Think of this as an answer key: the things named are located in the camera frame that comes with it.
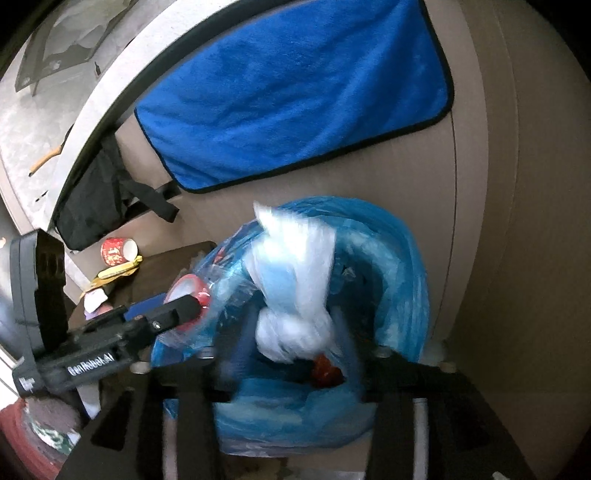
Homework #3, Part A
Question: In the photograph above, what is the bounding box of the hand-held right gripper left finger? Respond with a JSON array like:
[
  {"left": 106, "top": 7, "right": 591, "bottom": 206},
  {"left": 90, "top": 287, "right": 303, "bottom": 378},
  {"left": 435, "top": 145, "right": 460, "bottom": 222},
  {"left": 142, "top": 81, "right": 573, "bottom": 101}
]
[{"left": 55, "top": 314, "right": 259, "bottom": 480}]

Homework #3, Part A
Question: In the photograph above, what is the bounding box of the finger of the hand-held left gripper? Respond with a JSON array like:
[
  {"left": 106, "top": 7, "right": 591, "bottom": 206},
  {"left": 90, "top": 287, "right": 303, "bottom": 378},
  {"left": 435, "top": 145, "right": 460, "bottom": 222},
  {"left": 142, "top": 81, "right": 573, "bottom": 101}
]
[
  {"left": 139, "top": 296, "right": 208, "bottom": 335},
  {"left": 124, "top": 294, "right": 168, "bottom": 320}
]

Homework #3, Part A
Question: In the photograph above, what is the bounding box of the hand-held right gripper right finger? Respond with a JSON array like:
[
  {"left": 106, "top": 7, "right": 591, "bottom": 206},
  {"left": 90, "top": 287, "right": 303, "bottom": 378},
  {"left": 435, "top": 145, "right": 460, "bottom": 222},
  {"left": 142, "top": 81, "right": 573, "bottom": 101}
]
[{"left": 332, "top": 309, "right": 536, "bottom": 480}]

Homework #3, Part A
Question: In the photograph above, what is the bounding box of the yellow snack wrapper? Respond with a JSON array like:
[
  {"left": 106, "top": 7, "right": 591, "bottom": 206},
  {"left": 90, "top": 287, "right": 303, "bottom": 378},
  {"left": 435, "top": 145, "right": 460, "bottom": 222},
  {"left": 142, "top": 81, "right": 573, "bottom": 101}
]
[{"left": 90, "top": 256, "right": 144, "bottom": 284}]

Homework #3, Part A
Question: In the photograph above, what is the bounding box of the red paper cup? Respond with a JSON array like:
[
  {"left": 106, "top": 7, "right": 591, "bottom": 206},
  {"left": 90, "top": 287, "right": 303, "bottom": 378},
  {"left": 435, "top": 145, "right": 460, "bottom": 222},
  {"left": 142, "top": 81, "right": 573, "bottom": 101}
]
[{"left": 100, "top": 237, "right": 139, "bottom": 268}]

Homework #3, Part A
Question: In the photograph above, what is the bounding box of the blue trash bag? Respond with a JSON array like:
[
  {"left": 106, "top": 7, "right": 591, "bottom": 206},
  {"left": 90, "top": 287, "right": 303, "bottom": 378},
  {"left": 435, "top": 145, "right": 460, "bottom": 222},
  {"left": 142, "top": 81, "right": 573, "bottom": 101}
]
[{"left": 152, "top": 196, "right": 430, "bottom": 455}]

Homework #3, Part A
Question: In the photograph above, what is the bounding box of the white tissue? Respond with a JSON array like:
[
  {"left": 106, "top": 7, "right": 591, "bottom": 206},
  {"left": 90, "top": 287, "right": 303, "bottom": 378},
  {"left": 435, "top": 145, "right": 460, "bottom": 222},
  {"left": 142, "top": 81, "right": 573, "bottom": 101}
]
[{"left": 245, "top": 203, "right": 338, "bottom": 365}]

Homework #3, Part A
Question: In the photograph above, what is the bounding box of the brown blanket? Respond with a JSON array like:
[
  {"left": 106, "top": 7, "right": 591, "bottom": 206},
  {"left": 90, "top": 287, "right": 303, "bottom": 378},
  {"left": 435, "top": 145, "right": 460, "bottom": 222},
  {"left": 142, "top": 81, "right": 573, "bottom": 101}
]
[{"left": 106, "top": 240, "right": 218, "bottom": 315}]

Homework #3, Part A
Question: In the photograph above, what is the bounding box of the black bag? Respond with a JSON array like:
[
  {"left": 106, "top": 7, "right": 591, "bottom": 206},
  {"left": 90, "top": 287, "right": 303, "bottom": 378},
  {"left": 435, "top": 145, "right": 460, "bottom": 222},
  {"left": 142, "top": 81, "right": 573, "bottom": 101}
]
[{"left": 53, "top": 134, "right": 181, "bottom": 252}]

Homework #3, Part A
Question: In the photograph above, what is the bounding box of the white kitchen countertop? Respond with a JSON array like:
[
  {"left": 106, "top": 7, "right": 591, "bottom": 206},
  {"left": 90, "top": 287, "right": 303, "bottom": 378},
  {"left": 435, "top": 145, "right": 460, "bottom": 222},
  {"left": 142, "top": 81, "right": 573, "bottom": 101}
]
[{"left": 46, "top": 0, "right": 222, "bottom": 232}]

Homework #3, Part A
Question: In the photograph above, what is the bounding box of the blue towel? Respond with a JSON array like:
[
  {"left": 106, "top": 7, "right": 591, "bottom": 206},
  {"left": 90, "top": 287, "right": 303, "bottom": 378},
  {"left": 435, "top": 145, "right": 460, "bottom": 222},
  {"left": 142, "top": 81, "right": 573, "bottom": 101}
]
[{"left": 134, "top": 0, "right": 454, "bottom": 195}]

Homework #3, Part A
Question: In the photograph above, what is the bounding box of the clear plastic sheet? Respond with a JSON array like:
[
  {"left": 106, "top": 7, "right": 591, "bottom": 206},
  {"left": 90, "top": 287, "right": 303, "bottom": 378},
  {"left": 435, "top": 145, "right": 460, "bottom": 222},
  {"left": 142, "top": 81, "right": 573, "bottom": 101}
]
[{"left": 55, "top": 0, "right": 121, "bottom": 51}]

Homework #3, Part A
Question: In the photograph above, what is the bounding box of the black wok with wooden handle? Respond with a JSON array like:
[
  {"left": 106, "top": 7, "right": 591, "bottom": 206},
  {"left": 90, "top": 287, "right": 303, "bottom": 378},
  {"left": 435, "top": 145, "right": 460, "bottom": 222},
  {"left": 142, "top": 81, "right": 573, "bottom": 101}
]
[{"left": 28, "top": 138, "right": 70, "bottom": 177}]

